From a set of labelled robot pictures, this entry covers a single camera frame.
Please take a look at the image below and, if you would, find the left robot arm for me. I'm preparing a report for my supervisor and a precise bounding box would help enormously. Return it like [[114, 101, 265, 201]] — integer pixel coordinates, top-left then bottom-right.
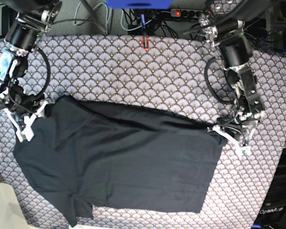
[[188, 0, 275, 148]]

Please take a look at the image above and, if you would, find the red table clamp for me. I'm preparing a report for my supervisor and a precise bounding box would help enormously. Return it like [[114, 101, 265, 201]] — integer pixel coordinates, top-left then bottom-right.
[[142, 36, 149, 50]]

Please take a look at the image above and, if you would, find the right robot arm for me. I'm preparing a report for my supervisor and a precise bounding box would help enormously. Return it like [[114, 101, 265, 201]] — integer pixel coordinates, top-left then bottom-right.
[[0, 0, 62, 122]]

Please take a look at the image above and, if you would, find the black power strip red switch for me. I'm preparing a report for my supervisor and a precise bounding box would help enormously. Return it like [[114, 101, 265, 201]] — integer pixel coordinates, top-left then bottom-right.
[[169, 9, 203, 19]]

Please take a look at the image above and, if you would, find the black OpenArm box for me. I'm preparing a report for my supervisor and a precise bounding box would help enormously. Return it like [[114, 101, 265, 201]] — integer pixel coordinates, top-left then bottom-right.
[[252, 148, 286, 229]]

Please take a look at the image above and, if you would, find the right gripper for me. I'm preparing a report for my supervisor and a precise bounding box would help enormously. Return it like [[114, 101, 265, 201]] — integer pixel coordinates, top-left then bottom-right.
[[4, 88, 50, 120]]

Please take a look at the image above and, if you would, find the dark navy T-shirt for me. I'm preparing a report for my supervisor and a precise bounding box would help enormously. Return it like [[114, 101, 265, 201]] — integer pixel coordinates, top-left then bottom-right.
[[13, 96, 226, 226]]

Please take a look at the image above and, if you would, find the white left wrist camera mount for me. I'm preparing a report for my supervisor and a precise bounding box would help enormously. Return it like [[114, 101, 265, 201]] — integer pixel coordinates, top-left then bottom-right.
[[207, 124, 252, 158]]

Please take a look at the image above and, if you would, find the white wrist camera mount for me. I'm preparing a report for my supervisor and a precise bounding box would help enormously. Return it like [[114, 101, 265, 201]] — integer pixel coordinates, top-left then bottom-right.
[[3, 99, 55, 143], [207, 124, 252, 158]]

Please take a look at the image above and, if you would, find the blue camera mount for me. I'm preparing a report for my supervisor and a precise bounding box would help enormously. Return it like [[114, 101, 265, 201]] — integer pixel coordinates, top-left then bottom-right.
[[106, 0, 173, 9]]

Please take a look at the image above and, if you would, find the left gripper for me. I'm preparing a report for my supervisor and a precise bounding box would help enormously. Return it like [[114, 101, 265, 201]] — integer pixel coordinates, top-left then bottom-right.
[[217, 114, 259, 146]]

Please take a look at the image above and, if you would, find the fan-patterned tablecloth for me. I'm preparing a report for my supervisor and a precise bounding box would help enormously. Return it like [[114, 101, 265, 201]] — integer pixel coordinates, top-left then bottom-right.
[[0, 35, 286, 229]]

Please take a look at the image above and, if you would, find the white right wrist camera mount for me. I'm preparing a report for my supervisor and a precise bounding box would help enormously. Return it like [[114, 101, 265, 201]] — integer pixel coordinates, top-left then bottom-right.
[[3, 99, 55, 143]]

